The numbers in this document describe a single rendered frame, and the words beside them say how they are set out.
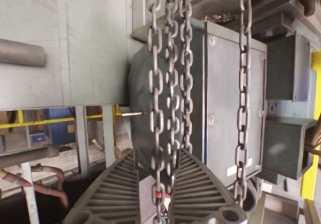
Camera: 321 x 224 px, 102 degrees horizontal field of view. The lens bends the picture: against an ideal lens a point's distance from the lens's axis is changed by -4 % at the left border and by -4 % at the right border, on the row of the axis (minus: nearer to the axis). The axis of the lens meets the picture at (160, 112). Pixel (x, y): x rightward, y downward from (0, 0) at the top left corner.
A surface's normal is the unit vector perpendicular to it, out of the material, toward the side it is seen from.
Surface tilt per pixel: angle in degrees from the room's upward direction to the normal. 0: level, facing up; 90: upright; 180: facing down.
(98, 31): 90
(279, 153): 90
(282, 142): 90
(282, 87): 90
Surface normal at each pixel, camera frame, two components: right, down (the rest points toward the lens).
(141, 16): -0.66, 0.08
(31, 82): 0.76, 0.04
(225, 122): 0.49, 0.07
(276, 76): -0.87, 0.07
